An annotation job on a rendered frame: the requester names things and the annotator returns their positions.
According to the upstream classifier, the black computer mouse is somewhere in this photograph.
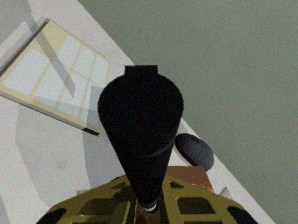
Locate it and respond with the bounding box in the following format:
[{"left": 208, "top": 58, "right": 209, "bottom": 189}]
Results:
[{"left": 175, "top": 133, "right": 214, "bottom": 171}]

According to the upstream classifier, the brown wooden block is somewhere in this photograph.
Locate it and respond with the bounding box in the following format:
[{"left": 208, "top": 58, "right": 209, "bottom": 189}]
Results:
[{"left": 135, "top": 166, "right": 215, "bottom": 224}]

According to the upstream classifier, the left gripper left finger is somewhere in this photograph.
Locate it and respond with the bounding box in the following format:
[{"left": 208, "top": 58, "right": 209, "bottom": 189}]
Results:
[{"left": 44, "top": 175, "right": 137, "bottom": 224}]

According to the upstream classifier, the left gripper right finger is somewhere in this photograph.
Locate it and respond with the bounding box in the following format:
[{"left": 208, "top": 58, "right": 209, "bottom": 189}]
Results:
[{"left": 159, "top": 175, "right": 248, "bottom": 224}]

